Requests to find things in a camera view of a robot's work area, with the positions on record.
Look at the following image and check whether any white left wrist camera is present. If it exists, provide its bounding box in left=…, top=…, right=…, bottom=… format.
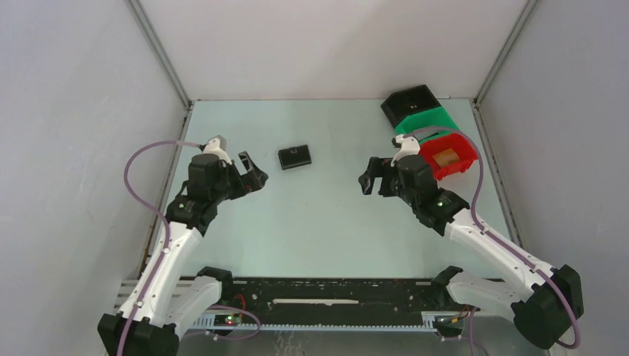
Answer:
left=201, top=135, right=233, bottom=165

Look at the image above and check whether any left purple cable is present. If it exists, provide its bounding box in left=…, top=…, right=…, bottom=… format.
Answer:
left=116, top=139, right=203, bottom=356

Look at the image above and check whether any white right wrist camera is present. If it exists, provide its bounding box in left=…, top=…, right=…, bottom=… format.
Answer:
left=390, top=134, right=421, bottom=167

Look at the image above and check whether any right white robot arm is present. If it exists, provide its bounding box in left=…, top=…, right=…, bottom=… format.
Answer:
left=358, top=155, right=584, bottom=349

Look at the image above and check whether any aluminium frame rail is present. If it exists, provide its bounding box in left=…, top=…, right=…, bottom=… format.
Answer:
left=113, top=277, right=493, bottom=333

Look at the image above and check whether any red plastic bin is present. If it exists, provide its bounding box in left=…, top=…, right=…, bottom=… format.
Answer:
left=419, top=133, right=478, bottom=181

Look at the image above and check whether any orange card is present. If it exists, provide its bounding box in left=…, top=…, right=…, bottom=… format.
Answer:
left=433, top=148, right=461, bottom=168

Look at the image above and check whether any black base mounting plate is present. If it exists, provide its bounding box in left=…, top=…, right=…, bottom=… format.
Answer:
left=220, top=277, right=465, bottom=327

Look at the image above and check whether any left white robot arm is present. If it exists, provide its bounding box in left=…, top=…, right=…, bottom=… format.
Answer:
left=97, top=149, right=269, bottom=355

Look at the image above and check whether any green plastic bin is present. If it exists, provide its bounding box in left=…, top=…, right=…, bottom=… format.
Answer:
left=394, top=107, right=459, bottom=144

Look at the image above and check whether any black card holder wallet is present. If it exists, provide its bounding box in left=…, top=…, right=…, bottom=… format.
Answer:
left=278, top=145, right=312, bottom=171

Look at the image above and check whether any black plastic bin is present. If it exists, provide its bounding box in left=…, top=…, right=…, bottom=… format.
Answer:
left=381, top=85, right=441, bottom=129

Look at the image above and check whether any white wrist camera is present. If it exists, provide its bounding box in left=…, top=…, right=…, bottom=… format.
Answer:
left=201, top=135, right=233, bottom=165
left=390, top=134, right=421, bottom=167

